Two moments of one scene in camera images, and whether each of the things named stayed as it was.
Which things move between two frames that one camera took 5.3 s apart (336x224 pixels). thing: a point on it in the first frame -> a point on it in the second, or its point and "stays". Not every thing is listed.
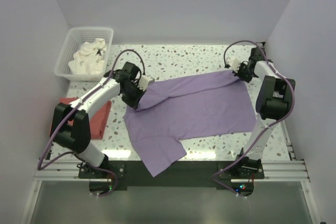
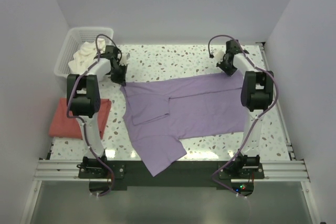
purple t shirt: x=171 y=109 stays
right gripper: x=247 y=80 -> x=220 y=65
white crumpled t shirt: x=88 y=59 stays
